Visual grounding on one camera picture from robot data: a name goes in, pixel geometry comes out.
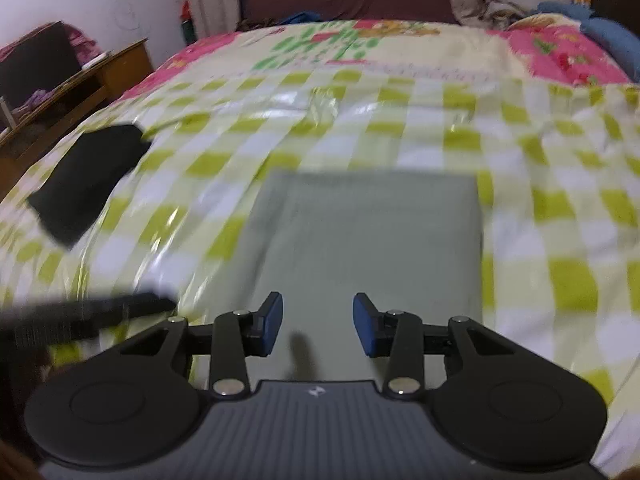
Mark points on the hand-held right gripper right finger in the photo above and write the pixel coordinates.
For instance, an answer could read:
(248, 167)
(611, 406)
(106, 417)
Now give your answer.
(362, 325)

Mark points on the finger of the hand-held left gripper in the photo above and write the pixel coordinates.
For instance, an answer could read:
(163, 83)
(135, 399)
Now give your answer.
(125, 306)

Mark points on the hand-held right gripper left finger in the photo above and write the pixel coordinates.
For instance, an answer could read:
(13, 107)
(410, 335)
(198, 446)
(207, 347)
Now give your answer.
(270, 325)

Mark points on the light green pants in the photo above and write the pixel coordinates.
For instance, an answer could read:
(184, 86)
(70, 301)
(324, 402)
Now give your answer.
(365, 240)

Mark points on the black cloth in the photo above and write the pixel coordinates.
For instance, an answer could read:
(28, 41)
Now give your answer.
(87, 180)

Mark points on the wooden desk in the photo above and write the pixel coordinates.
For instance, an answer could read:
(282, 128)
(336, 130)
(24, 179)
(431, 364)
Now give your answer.
(115, 77)

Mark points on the green checkered plastic sheet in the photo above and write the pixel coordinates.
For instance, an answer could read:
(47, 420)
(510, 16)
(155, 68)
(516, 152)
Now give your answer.
(550, 185)

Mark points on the blue cloth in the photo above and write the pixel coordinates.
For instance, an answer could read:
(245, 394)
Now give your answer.
(300, 16)

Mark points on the pink floral quilt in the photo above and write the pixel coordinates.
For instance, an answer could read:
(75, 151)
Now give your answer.
(550, 45)

